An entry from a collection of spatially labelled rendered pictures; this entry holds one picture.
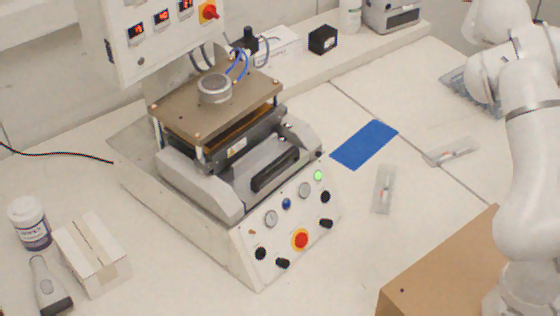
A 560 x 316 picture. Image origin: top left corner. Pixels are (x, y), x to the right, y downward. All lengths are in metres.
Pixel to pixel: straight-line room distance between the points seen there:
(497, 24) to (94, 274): 1.03
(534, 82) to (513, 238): 0.27
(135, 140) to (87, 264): 0.35
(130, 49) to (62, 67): 0.55
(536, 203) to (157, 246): 0.95
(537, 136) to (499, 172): 0.76
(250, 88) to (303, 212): 0.33
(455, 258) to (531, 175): 0.42
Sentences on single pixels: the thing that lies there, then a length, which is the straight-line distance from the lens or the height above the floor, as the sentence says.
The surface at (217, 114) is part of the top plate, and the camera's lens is 1.37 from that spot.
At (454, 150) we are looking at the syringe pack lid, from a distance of 1.83.
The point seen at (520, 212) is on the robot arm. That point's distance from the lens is 1.05.
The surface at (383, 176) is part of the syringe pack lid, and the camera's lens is 1.71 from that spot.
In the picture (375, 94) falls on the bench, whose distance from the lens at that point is 2.02.
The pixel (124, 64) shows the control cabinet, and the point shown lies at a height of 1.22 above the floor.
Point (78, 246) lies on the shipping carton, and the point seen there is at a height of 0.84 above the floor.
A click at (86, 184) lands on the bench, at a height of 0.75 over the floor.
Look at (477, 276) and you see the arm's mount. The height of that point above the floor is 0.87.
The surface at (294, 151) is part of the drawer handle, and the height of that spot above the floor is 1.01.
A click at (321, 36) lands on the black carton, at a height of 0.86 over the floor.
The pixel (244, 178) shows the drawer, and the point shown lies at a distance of 1.41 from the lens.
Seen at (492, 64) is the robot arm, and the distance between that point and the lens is 1.20.
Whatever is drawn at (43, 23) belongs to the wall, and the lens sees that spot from 1.76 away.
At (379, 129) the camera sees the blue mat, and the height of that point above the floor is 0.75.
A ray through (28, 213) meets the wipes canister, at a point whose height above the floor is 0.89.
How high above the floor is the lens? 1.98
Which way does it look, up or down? 44 degrees down
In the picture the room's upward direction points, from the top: 1 degrees counter-clockwise
